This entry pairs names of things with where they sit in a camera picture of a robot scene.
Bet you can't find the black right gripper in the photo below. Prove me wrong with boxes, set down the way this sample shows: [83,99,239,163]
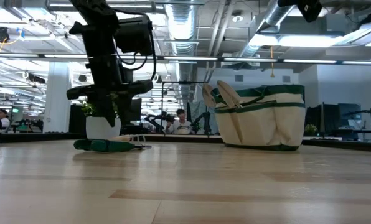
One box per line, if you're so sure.
[277,0,324,24]

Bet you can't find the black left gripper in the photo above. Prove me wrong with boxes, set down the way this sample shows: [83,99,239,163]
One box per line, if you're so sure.
[66,55,154,128]

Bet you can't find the dark green garden snips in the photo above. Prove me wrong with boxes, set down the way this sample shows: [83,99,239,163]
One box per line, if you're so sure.
[73,138,153,153]

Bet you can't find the narrow trowel wooden handle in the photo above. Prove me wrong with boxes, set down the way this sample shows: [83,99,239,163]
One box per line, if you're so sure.
[217,80,245,109]

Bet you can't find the beige green canvas gardening bag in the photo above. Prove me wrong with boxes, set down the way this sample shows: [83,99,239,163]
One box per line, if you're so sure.
[210,83,307,152]

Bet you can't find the black monitor behind plant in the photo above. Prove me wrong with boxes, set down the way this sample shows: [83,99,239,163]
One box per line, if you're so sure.
[128,98,143,125]

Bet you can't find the green plant in white pot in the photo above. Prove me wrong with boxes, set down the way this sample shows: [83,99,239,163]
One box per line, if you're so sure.
[79,93,123,141]

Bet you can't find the wide bright ceiling light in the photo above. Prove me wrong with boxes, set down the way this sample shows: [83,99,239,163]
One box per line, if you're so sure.
[249,32,345,48]

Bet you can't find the black cabinet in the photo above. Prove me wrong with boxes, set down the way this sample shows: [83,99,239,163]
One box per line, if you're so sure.
[68,104,88,134]

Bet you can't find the white square pillar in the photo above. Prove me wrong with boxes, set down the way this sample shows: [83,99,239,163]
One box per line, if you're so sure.
[43,62,73,134]

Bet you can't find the person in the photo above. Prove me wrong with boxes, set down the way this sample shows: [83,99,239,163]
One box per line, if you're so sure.
[0,108,12,128]
[164,108,193,135]

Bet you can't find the long linear ceiling light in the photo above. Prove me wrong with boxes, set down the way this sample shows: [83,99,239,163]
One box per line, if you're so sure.
[0,52,371,66]

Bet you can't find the dark background monitor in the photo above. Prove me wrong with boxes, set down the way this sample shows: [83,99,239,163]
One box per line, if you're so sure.
[337,103,363,131]

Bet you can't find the small background plant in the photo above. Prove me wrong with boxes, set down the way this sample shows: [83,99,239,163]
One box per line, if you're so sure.
[303,123,319,137]

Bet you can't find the silver slanted ceiling duct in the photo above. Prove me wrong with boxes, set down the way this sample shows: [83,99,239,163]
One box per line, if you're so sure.
[235,0,300,60]

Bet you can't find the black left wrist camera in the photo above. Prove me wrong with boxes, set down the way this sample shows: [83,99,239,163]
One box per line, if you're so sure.
[114,16,154,57]

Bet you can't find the yellow hanging cord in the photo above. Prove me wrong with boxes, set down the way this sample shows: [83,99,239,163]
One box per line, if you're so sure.
[269,45,275,78]

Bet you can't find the silver round ceiling duct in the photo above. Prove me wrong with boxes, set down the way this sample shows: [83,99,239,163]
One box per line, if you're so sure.
[165,0,199,82]

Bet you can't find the black ceiling cable reel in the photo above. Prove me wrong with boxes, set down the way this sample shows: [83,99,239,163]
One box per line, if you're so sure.
[0,26,11,44]

